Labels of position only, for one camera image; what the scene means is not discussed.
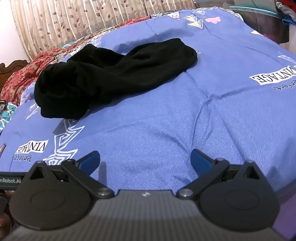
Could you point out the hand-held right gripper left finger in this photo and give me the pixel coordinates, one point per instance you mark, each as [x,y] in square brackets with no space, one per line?
[90,160]

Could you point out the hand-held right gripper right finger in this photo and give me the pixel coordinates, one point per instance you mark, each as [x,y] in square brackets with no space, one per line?
[199,161]

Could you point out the black pants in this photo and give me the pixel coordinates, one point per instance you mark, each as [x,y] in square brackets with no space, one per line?
[111,74]

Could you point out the blue printed bedsheet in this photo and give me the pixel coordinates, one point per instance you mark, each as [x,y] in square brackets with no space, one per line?
[185,111]

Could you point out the teal patterned pillow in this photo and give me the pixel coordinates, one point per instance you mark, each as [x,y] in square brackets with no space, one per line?
[6,118]

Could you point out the red floral blanket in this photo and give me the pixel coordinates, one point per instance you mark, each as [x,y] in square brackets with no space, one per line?
[27,71]

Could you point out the carved wooden headboard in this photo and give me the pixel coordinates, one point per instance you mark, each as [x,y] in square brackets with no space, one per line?
[9,69]

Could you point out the beige leaf-print curtain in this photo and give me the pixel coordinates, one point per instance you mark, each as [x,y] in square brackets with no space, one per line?
[81,20]

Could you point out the dark wooden furniture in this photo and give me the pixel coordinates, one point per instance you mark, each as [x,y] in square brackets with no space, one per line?
[261,25]

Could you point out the pile of colourful clothes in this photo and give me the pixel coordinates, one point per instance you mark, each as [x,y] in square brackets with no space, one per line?
[286,10]

